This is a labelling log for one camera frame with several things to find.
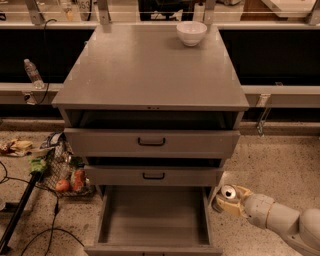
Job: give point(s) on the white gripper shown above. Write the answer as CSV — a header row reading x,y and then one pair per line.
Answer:
x,y
257,206

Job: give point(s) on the redbull can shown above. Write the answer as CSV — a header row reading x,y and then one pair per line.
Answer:
x,y
228,192

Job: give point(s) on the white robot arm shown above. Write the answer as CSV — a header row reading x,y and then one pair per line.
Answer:
x,y
299,230

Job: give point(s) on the grey open bottom drawer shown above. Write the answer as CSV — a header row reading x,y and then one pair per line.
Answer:
x,y
154,221

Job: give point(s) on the grey drawer cabinet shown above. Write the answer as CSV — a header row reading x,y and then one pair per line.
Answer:
x,y
142,77

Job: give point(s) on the grey middle drawer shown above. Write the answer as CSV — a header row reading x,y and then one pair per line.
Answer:
x,y
154,176

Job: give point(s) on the grey top drawer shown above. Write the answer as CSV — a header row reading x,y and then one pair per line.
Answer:
x,y
152,143

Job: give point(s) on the red snack bag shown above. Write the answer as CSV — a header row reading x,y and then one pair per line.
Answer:
x,y
78,180

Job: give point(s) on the white ceramic bowl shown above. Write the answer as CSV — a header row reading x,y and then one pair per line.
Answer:
x,y
191,32

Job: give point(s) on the red apple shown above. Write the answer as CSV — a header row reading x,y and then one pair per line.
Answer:
x,y
62,185

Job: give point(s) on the black metal pole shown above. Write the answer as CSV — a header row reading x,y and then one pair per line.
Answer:
x,y
17,214

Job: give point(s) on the green snack packet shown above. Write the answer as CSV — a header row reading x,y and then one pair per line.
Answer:
x,y
37,165

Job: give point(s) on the yellow food wrapper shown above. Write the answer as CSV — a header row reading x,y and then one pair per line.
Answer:
x,y
16,148

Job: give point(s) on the clear plastic water bottle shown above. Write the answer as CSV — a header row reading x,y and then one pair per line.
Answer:
x,y
33,74

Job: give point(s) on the metal clamp bracket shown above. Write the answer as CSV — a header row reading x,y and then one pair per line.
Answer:
x,y
262,103

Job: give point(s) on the wire mesh basket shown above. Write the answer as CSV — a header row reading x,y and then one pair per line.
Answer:
x,y
60,165

